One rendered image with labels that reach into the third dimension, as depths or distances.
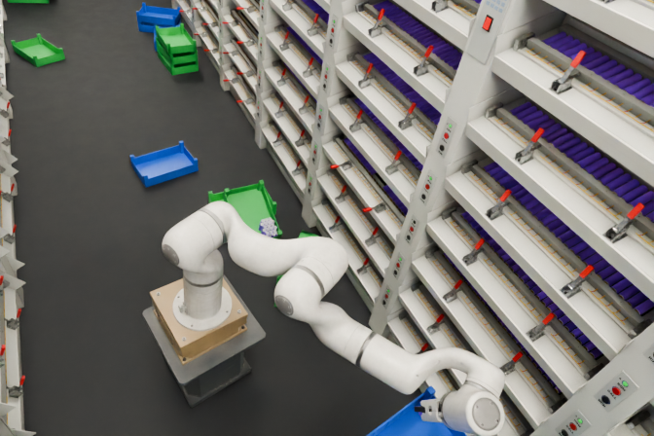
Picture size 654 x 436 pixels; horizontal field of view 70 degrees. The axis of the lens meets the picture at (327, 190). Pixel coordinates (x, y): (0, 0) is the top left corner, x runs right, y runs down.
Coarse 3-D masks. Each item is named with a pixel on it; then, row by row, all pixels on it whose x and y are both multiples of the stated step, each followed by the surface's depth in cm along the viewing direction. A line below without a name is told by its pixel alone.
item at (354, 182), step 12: (336, 132) 205; (324, 144) 206; (336, 156) 200; (336, 168) 201; (348, 180) 191; (360, 180) 190; (360, 192) 186; (372, 192) 185; (372, 204) 181; (384, 216) 176; (384, 228) 174; (396, 228) 172; (396, 240) 168
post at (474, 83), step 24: (528, 0) 104; (504, 24) 106; (456, 72) 123; (480, 72) 116; (456, 96) 125; (480, 96) 119; (456, 120) 127; (432, 144) 138; (456, 144) 129; (432, 168) 141; (432, 192) 143; (408, 216) 158; (432, 240) 160; (408, 264) 165; (384, 288) 184; (384, 312) 188; (384, 336) 197
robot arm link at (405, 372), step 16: (368, 352) 108; (384, 352) 107; (400, 352) 107; (432, 352) 105; (448, 352) 105; (464, 352) 104; (368, 368) 108; (384, 368) 105; (400, 368) 104; (416, 368) 104; (432, 368) 105; (464, 368) 104; (480, 368) 102; (496, 368) 102; (400, 384) 104; (416, 384) 104; (480, 384) 100; (496, 384) 100
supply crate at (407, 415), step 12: (420, 396) 127; (432, 396) 128; (408, 408) 126; (396, 420) 126; (408, 420) 127; (420, 420) 127; (372, 432) 118; (384, 432) 124; (396, 432) 124; (408, 432) 124; (420, 432) 125; (432, 432) 125; (444, 432) 126; (456, 432) 124
